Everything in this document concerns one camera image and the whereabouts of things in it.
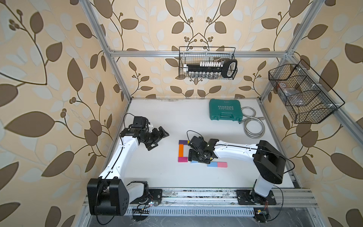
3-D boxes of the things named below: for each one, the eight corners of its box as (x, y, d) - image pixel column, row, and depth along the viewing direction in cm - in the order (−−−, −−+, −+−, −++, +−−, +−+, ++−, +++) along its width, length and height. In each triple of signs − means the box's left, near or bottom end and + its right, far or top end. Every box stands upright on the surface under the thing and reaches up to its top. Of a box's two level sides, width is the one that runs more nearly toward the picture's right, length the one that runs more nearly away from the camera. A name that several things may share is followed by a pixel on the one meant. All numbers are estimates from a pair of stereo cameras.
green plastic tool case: (210, 121, 107) (211, 117, 104) (208, 102, 120) (208, 98, 116) (243, 121, 107) (245, 117, 104) (237, 102, 120) (238, 98, 116)
